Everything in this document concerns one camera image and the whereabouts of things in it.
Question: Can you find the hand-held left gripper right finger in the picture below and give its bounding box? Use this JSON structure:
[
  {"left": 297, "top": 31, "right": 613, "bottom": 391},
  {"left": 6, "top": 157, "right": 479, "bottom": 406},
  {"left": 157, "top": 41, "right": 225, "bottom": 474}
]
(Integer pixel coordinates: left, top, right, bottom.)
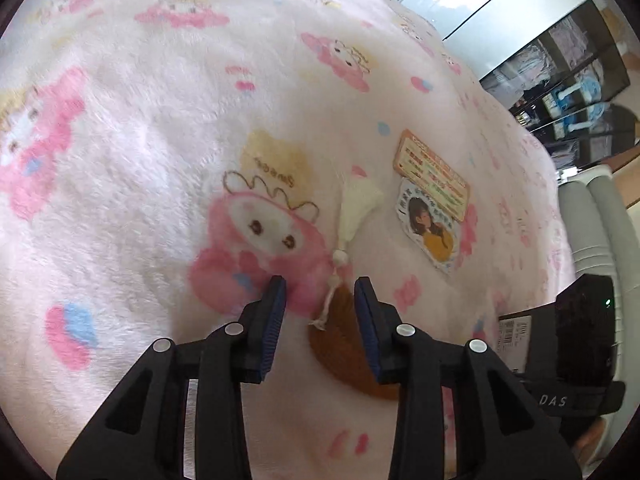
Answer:
[{"left": 353, "top": 276, "right": 584, "bottom": 480}]

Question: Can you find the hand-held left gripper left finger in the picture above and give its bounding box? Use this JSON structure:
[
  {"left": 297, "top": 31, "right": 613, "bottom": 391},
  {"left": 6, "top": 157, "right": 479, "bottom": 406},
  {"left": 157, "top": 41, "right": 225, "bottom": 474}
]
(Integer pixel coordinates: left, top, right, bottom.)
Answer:
[{"left": 56, "top": 275, "right": 289, "bottom": 480}]

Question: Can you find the brown pendant with white tassel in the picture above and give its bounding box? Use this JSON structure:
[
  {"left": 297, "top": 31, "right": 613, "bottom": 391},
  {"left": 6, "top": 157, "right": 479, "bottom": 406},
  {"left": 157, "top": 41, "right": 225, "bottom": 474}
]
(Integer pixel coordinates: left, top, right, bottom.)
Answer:
[{"left": 307, "top": 179, "right": 402, "bottom": 402}]

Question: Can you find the grey padded headboard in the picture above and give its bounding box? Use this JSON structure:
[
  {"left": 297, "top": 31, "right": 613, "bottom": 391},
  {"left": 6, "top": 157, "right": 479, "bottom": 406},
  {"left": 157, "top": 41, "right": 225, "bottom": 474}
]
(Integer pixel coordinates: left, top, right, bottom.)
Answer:
[{"left": 557, "top": 163, "right": 640, "bottom": 313}]

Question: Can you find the orange sticker card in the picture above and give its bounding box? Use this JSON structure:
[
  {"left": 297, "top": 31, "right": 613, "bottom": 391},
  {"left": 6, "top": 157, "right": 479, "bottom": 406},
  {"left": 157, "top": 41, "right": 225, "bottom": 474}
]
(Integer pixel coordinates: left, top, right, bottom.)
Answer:
[{"left": 391, "top": 128, "right": 471, "bottom": 276}]

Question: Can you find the pink printed blanket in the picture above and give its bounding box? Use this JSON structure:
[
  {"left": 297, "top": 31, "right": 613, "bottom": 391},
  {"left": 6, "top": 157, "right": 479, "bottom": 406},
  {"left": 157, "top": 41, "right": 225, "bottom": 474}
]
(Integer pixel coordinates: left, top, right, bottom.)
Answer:
[{"left": 0, "top": 0, "right": 576, "bottom": 480}]

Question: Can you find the glass display cabinet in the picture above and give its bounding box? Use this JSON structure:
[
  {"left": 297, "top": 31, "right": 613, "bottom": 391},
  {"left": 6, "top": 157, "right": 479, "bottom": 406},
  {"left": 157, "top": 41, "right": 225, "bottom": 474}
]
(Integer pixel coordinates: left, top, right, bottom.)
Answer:
[{"left": 479, "top": 0, "right": 640, "bottom": 172}]

